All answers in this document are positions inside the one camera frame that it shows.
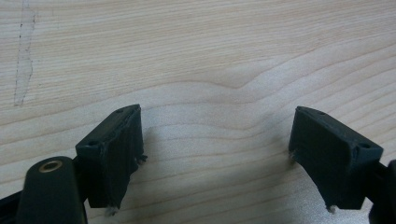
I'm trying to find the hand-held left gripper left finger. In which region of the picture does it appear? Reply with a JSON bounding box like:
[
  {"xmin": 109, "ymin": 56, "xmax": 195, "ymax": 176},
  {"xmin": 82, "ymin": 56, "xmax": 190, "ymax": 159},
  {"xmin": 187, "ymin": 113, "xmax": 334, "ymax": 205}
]
[{"xmin": 75, "ymin": 104, "xmax": 149, "ymax": 217}]

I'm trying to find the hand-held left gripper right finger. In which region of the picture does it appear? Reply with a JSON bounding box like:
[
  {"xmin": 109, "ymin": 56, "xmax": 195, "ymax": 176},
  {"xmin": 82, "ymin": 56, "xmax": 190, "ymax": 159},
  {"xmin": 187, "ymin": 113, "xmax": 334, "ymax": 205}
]
[{"xmin": 288, "ymin": 105, "xmax": 384, "ymax": 215}]

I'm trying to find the clear tape strip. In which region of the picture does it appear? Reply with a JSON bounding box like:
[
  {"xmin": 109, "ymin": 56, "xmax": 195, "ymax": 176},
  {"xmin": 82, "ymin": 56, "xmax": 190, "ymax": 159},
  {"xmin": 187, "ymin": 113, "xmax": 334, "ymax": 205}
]
[{"xmin": 13, "ymin": 0, "xmax": 36, "ymax": 107}]

